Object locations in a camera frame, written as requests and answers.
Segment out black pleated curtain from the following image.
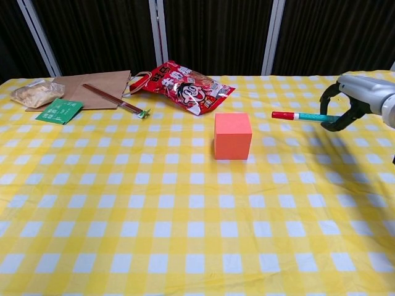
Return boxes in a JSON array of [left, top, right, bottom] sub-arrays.
[[0, 0, 395, 81]]

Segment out orange cube block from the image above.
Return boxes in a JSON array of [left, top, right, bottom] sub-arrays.
[[214, 112, 253, 161]]

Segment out clear biscuit pack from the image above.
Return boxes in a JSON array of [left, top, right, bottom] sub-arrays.
[[9, 79, 67, 109]]

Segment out yellow checked tablecloth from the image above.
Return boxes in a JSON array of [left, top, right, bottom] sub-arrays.
[[0, 70, 395, 296]]

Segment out green sachet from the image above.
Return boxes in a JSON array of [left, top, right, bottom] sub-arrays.
[[35, 97, 85, 126]]

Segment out red cartoon snack bag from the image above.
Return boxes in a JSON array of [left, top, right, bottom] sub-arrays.
[[140, 60, 236, 117]]

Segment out red and teal marker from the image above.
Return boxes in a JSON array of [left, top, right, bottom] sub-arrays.
[[271, 110, 344, 122]]

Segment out brown paper bag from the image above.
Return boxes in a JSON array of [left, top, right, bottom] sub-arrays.
[[25, 70, 154, 112]]

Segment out chopsticks in red sleeve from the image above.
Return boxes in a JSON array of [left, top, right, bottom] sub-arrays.
[[82, 83, 152, 119]]

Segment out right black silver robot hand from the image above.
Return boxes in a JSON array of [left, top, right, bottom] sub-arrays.
[[319, 75, 395, 132]]

